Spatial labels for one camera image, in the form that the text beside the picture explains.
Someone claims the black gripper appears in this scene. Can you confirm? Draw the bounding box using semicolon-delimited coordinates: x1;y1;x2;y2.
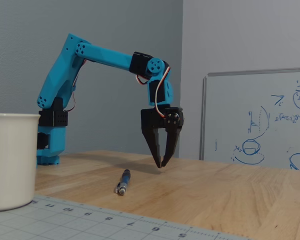
140;106;185;169

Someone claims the blue pen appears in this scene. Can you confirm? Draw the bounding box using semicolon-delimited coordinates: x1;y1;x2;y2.
115;168;131;196

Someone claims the whiteboard with blue drawings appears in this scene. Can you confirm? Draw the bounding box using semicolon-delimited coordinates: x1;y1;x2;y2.
199;66;300;171

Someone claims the grey cutting mat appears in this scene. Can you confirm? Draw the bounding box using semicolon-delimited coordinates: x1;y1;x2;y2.
0;194;253;240

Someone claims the white ceramic mug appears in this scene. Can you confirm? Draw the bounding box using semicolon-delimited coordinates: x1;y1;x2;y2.
0;112;41;213

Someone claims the wrist servo wire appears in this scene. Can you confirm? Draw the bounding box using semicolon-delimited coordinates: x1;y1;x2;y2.
135;65;172;119

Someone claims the shoulder servo wire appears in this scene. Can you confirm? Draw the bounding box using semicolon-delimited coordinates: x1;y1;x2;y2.
62;57;88;113

